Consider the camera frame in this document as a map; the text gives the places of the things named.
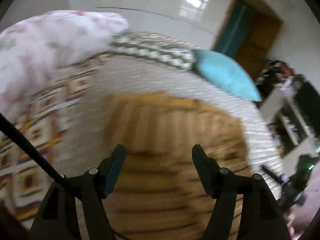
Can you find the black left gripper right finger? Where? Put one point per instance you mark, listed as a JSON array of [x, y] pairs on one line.
[[261, 217]]

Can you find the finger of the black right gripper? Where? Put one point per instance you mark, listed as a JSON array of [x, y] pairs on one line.
[[278, 179]]

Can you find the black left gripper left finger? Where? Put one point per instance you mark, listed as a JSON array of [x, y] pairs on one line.
[[57, 216]]

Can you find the yellow striped knit sweater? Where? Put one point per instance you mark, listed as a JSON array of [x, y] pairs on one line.
[[159, 194]]

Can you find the white shelf unit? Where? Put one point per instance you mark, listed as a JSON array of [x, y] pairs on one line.
[[293, 118]]

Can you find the geometric patterned bed sheet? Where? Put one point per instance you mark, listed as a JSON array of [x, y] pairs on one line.
[[60, 124]]

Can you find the clutter pile on shelf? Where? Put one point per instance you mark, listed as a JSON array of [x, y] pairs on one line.
[[275, 74]]

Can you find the turquoise pillow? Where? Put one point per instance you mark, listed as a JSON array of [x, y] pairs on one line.
[[226, 74]]

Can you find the beige heart quilted bedspread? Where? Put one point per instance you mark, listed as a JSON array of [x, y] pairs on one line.
[[150, 79]]

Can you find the teal curtain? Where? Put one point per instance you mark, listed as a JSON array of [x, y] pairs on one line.
[[236, 29]]

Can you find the brown wooden door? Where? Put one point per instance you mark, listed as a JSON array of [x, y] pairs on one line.
[[252, 54]]

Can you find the pink floral duvet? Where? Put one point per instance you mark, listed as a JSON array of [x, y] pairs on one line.
[[35, 49]]

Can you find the olive white patterned pillow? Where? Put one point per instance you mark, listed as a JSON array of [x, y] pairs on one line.
[[154, 47]]

